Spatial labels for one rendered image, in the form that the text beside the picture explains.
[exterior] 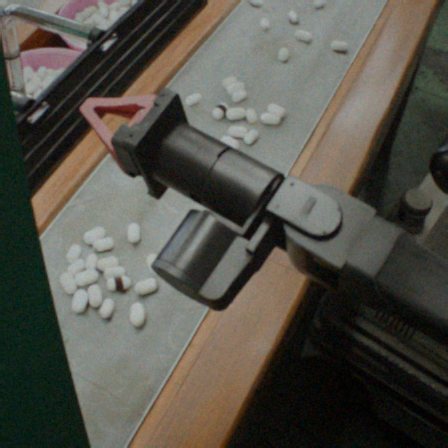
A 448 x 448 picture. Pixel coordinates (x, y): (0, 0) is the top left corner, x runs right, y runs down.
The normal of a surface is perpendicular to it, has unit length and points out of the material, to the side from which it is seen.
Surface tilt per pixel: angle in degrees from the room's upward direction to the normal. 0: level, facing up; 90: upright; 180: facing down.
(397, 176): 0
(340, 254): 20
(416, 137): 0
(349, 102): 0
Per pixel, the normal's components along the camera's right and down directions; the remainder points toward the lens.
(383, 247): -0.10, -0.42
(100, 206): 0.07, -0.62
